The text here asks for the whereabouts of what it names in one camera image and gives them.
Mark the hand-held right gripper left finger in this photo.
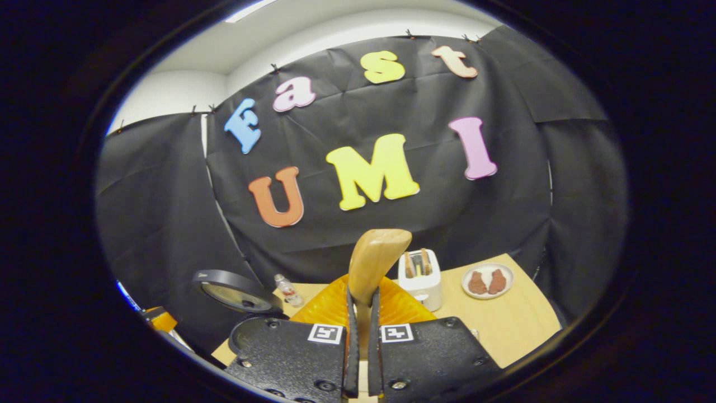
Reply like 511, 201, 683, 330
224, 273, 360, 403

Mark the black rice cooker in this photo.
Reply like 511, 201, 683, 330
192, 269, 285, 359

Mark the small clear water bottle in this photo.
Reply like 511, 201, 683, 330
274, 274, 304, 308

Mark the computer monitor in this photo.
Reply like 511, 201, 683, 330
116, 280, 140, 313

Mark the white toaster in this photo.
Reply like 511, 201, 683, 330
397, 248, 443, 312

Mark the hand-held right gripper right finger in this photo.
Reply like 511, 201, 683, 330
368, 275, 502, 403

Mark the black backdrop cloth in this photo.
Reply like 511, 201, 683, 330
95, 25, 630, 359

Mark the wooden spoon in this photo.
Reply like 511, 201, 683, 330
348, 228, 413, 362

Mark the white round plate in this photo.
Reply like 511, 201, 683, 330
461, 263, 515, 300

